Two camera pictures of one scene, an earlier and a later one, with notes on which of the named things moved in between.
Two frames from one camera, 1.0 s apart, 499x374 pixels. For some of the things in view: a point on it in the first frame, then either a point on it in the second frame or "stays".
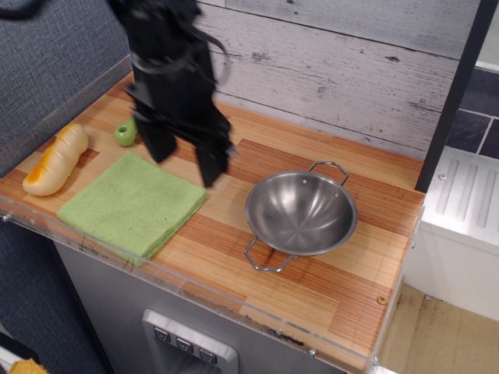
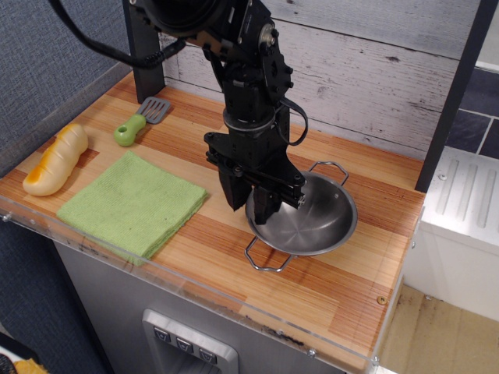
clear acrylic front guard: x=168 y=283 stays
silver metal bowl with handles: x=299 y=213 stays
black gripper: x=176 y=86 to x=258 y=155
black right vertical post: x=483 y=21 stays
